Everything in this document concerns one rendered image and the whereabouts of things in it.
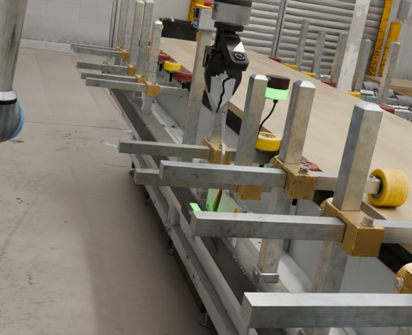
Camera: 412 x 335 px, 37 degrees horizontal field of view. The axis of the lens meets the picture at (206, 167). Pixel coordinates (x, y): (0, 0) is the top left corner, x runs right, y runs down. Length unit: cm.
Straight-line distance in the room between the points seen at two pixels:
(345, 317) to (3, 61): 140
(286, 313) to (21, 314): 184
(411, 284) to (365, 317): 12
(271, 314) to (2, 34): 137
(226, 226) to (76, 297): 172
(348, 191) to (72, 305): 170
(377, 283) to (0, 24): 124
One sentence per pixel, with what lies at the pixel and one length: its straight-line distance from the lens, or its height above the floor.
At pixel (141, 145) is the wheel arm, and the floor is 85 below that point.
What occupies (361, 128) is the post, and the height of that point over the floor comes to 111.
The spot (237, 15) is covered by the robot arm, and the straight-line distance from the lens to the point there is 146.
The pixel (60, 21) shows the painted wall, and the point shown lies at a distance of 916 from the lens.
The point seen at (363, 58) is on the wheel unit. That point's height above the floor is 105.
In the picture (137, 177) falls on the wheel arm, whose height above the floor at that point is 85.
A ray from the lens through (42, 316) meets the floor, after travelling 249.
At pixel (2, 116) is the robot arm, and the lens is 197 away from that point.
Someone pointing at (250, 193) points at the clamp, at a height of 84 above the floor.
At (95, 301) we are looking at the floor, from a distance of 261.
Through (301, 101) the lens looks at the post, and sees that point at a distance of 125.
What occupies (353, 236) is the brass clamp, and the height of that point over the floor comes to 95.
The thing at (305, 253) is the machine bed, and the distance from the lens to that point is 166.
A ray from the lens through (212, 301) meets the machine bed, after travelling 238.
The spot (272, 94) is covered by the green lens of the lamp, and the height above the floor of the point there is 107.
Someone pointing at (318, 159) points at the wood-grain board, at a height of 90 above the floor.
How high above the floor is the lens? 130
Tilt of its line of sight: 17 degrees down
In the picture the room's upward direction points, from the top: 9 degrees clockwise
